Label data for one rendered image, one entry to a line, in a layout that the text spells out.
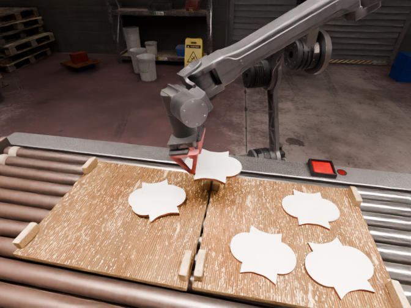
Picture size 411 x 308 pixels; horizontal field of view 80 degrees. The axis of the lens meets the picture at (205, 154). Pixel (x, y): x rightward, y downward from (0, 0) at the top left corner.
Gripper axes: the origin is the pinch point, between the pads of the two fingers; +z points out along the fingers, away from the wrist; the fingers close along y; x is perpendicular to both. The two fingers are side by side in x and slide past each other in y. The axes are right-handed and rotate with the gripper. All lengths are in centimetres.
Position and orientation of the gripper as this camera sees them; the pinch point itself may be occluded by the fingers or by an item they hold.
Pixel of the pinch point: (194, 161)
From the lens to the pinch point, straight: 63.1
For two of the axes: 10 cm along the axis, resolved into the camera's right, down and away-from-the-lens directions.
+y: 1.5, -5.9, 7.9
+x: -9.7, 0.8, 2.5
